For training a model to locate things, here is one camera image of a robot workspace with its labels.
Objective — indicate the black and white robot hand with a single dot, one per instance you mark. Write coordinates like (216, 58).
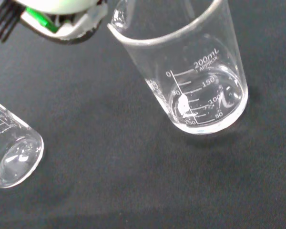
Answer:
(62, 7)

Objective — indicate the black bench cloth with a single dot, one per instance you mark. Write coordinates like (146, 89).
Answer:
(133, 179)

